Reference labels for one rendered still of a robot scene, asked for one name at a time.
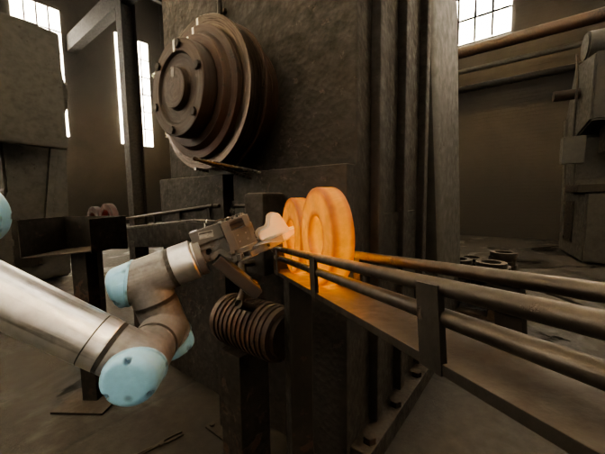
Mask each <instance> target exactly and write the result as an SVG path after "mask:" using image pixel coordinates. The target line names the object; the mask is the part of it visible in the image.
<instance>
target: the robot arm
mask: <svg viewBox="0 0 605 454"><path fill-rule="evenodd" d="M11 213H12V211H11V208H10V205H9V204H8V202H7V201H6V199H5V198H4V196H3V195H2V194H1V193H0V239H1V238H3V237H4V236H5V235H6V234H7V233H8V231H9V229H10V227H11V224H12V219H11ZM254 233H255V234H256V237H255V234H254ZM189 236H190V238H191V243H190V242H189V241H184V242H181V243H179V244H177V245H174V246H171V247H169V248H166V249H163V250H160V251H157V252H154V253H151V254H149V255H147V256H144V257H141V258H138V259H132V260H130V261H129V262H126V263H124V264H121V265H120V266H117V267H115V268H111V269H110V270H109V271H108V272H107V274H106V276H105V287H106V291H107V294H108V295H109V297H110V299H111V300H113V303H114V305H116V306H117V307H119V308H124V307H130V306H131V307H132V309H133V311H134V312H135V314H136V316H137V318H138V321H139V323H140V326H139V328H137V327H135V326H132V325H130V324H128V323H127V322H125V321H123V320H121V319H119V318H117V317H115V316H113V315H111V314H109V313H106V312H104V311H102V310H100V309H98V308H96V307H94V306H92V305H90V304H88V303H86V302H84V301H82V300H80V299H78V298H76V297H74V296H72V295H70V294H68V293H66V292H64V291H62V290H60V289H58V288H56V287H55V286H52V285H50V284H48V283H46V282H44V281H42V280H40V279H38V278H37V277H34V276H32V275H30V274H28V273H26V272H24V271H22V270H20V269H19V268H16V267H14V266H12V265H10V264H8V263H6V262H4V261H2V260H1V259H0V332H2V333H4V334H6V335H8V336H11V337H13V338H15V339H17V340H19V341H22V342H24V343H26V344H29V345H31V346H33V347H34V348H36V349H39V350H42V351H44V352H46V353H49V354H50V355H52V356H54V357H56V358H59V359H62V360H64V361H66V362H68V363H70V364H72V365H74V366H77V367H79V368H82V369H83V370H86V371H88V372H91V373H93V374H95V375H97V376H99V389H100V392H101V394H103V395H104V397H105V398H106V400H107V401H108V402H109V403H111V404H114V405H117V406H122V407H129V406H134V405H137V404H141V403H143V402H145V401H146V400H148V399H149V398H150V397H151V396H152V395H153V394H154V393H155V392H156V390H157V389H158V386H159V384H160V383H161V381H162V380H163V379H164V377H165V376H166V374H167V370H168V366H169V364H170V362H171V361H172V360H175V359H178V358H180V357H181V356H183V355H184V354H186V352H187V351H188V350H189V349H191V348H192V347H193V345H194V335H193V333H192V327H191V324H190V322H189V321H187V318H186V316H185V312H184V310H183V308H182V305H181V304H180V302H179V299H178V297H177V295H176V291H175V289H174V288H176V287H178V286H181V285H183V284H186V283H189V282H191V281H194V280H196V279H198V278H201V277H202V274H204V275H206V274H209V273H211V270H210V267H209V264H208V262H209V261H211V262H212V265H213V266H214V267H215V268H216V269H218V270H219V271H220V272H221V273H222V274H223V275H224V276H225V277H227V278H228V279H229V280H230V281H232V282H233V283H234V284H235V285H237V286H238V287H239V288H241V290H242V292H243V293H244V294H245V295H249V296H251V297H252V298H253V299H257V298H258V297H259V295H260V294H261V293H262V289H261V287H260V285H259V283H258V281H257V280H256V279H255V278H253V277H250V276H249V275H248V274H247V273H245V272H244V271H243V270H242V269H241V268H239V267H238V266H237V265H236V264H234V263H236V262H237V261H242V260H245V259H250V258H252V257H254V256H256V255H257V254H258V253H261V252H263V251H266V250H270V249H272V248H273V247H275V246H277V245H279V244H281V243H283V242H284V241H287V240H289V239H290V238H292V237H293V236H294V227H293V226H292V227H288V226H287V225H286V223H285V222H284V220H283V218H282V217H281V215H280V214H279V213H274V212H270V213H268V214H267V215H266V223H265V225H264V226H261V227H259V228H257V229H256V231H254V228H253V225H252V222H251V221H250V220H249V218H248V215H247V214H244V213H237V214H235V215H233V216H231V217H227V218H225V219H219V220H217V221H215V223H214V224H212V225H209V226H206V227H204V228H202V229H199V230H194V231H191V232H190V233H189ZM207 249H211V250H212V251H211V252H206V250H207Z"/></svg>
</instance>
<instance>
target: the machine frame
mask: <svg viewBox="0 0 605 454"><path fill-rule="evenodd" d="M431 2H432V0H222V8H226V9H227V13H226V14H224V16H226V17H228V18H229V19H231V20H232V21H233V22H234V23H237V24H240V25H242V26H244V27H245V28H247V29H248V30H250V31H251V32H252V33H253V34H254V36H255V37H256V38H257V40H258V42H259V44H260V45H261V48H262V50H263V51H264V52H265V53H266V55H267V56H268V57H269V59H270V61H271V62H272V64H273V67H274V69H275V73H276V77H277V82H278V90H279V101H278V110H277V115H276V119H275V125H274V128H273V130H272V132H271V134H270V136H269V138H268V140H267V142H266V144H265V145H264V146H263V148H262V149H261V150H260V151H259V152H258V153H257V154H256V155H255V156H254V157H252V158H251V159H248V160H246V161H243V162H240V163H239V164H238V165H237V166H239V167H243V168H251V169H255V170H260V171H261V174H258V173H253V172H248V171H245V170H240V169H235V168H230V169H231V170H234V171H237V172H239V173H242V174H245V175H248V176H251V177H252V179H248V178H245V177H241V176H238V175H235V174H232V173H230V172H227V171H224V170H223V171H215V170H210V169H209V173H206V172H202V171H197V170H194V169H193V168H190V167H188V166H187V165H186V164H185V163H184V162H183V161H182V160H181V159H180V158H179V157H178V156H177V155H176V153H175V151H174V150H173V148H172V146H171V144H170V142H169V148H170V165H171V179H161V180H160V181H159V183H160V198H161V212H165V211H172V210H177V209H184V208H189V207H196V206H201V205H208V204H220V205H221V207H211V208H210V212H211V220H219V219H225V218H227V217H231V214H230V209H231V201H234V204H245V194H247V193H282V194H284V205H285V203H286V201H287V200H288V199H289V198H299V197H303V198H306V197H307V195H308V194H309V192H310V191H311V190H312V189H313V188H315V187H336V188H337V189H338V190H340V191H341V192H342V193H343V195H344V196H345V197H346V199H347V201H348V204H349V207H350V210H351V213H352V217H353V222H354V229H355V251H362V252H369V253H376V254H384V255H391V256H398V257H405V258H413V259H425V258H426V221H427V184H428V147H429V75H430V38H431ZM209 13H217V0H162V14H163V31H164V47H166V46H167V45H168V44H169V43H170V42H171V41H172V40H173V39H175V38H178V37H180V35H181V34H182V32H183V31H184V29H185V28H186V27H187V26H188V25H189V24H190V23H191V22H192V21H193V20H195V19H196V18H197V17H199V16H201V15H203V14H209ZM208 264H209V267H210V270H211V273H209V274H206V275H204V274H202V277H201V278H198V279H196V280H194V281H191V282H189V283H186V284H183V285H181V286H178V287H176V288H174V289H175V291H176V295H177V297H178V299H179V302H180V304H181V305H182V308H183V310H184V312H185V316H186V318H187V321H189V322H190V324H191V327H192V333H193V335H194V345H193V347H192V348H191V349H189V350H188V351H187V352H186V354H184V355H183V356H181V357H180V358H178V359H175V360H172V361H171V362H170V365H171V366H172V367H174V368H176V369H178V370H180V371H181V372H183V373H185V374H186V375H188V376H189V377H191V378H192V379H194V380H196V381H197V382H199V383H201V384H202V385H204V386H206V387H208V388H210V389H211V390H212V391H213V392H215V393H217V394H219V379H218V358H217V339H216V338H215V336H214V335H213V334H212V332H211V329H210V315H211V312H212V309H213V307H214V305H215V293H214V271H213V265H212V262H211V261H209V262H208ZM246 272H247V274H248V275H249V276H250V277H253V278H255V279H256V280H257V281H258V283H259V285H260V287H261V289H262V293H261V294H260V295H259V297H258V298H259V299H263V300H267V301H270V302H273V303H277V304H282V305H284V279H283V278H282V277H280V276H278V275H276V274H272V275H269V276H266V277H262V276H258V275H253V274H249V273H248V271H247V267H246ZM268 374H269V409H270V426H272V427H273V428H275V429H276V430H278V431H280V432H281V433H283V434H284V435H286V390H285V360H284V361H282V362H279V363H275V362H272V363H270V362H268ZM433 374H434V372H432V371H431V370H429V369H428V368H425V367H424V366H422V365H421V364H420V362H419V361H418V360H416V359H414V358H412V357H411V356H409V355H408V354H406V353H404V352H403V351H401V350H399V349H397V348H395V347H394V346H393V345H392V344H390V343H388V342H387V341H385V340H383V339H381V338H379V337H378V336H376V335H375V334H373V333H371V332H370V331H368V330H367V329H365V328H364V327H362V326H360V325H359V324H357V323H355V322H353V321H351V320H350V319H348V318H347V317H346V316H344V315H343V314H341V313H339V312H337V311H336V310H334V309H332V308H331V307H329V306H327V305H326V304H324V303H323V302H321V301H320V300H318V299H315V298H313V297H312V390H313V452H314V453H316V454H384V453H385V452H386V450H387V449H388V447H389V445H390V444H391V442H392V441H393V438H394V437H395V435H396V434H397V432H398V430H399V429H400V428H401V426H402V424H403V423H404V421H405V419H406V418H407V416H408V415H409V413H410V411H411V409H412V408H413V406H414V405H415V404H416V402H417V400H418V399H419V397H420V395H421V393H422V392H423V390H424V389H425V387H426V385H427V384H428V382H429V381H430V379H431V378H432V376H433ZM286 436H287V435H286Z"/></svg>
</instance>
